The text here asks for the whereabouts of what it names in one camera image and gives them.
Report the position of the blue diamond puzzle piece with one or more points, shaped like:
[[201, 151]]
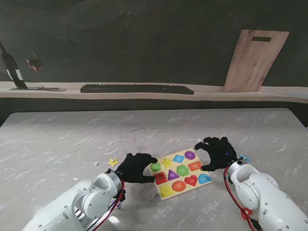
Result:
[[244, 157]]

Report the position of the wooden cutting board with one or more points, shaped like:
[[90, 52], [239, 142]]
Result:
[[252, 65]]

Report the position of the long wooden shelf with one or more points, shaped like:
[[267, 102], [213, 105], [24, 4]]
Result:
[[216, 95]]

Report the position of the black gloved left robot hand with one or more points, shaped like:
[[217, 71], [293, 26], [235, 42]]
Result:
[[132, 168]]

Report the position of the red wine glass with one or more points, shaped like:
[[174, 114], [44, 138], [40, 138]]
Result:
[[34, 64]]

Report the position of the red heart puzzle piece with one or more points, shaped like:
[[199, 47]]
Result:
[[246, 213]]

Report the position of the flat wooden coaster board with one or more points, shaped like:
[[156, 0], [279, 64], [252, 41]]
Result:
[[53, 89]]

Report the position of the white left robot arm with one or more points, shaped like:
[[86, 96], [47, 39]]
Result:
[[84, 202]]

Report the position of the long black tray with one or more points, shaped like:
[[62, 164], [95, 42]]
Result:
[[137, 89]]

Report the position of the yellow star puzzle piece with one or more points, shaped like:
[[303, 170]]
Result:
[[113, 162]]

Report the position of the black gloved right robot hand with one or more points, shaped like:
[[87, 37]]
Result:
[[221, 154]]

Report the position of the dark wine bottle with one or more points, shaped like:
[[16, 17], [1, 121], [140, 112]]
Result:
[[12, 67]]

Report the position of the wooden shape puzzle board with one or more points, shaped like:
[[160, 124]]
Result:
[[180, 175]]

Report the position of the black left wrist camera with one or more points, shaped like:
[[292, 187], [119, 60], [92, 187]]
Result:
[[121, 195]]

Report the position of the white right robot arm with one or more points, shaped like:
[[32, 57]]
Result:
[[264, 199]]

